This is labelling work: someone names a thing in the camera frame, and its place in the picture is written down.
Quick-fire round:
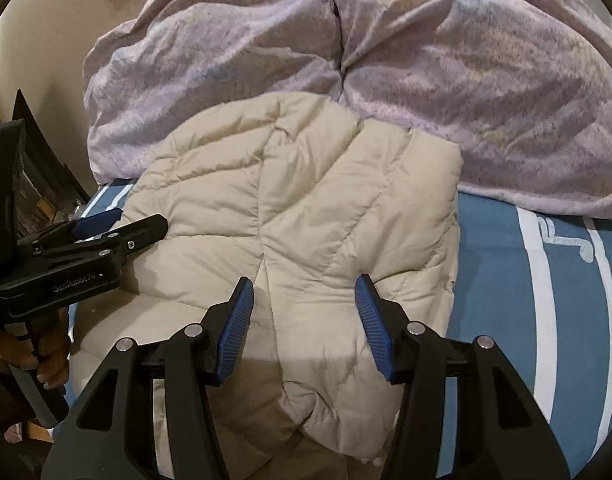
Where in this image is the person's left hand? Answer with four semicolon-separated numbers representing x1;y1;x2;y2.
0;308;72;390

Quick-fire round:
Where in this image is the beige quilted down jacket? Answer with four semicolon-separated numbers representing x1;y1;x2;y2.
71;92;463;479

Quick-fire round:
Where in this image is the lilac crumpled duvet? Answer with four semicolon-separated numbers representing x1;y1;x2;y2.
82;0;612;219

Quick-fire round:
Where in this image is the blue white striped bedsheet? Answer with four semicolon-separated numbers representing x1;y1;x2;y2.
85;180;612;472

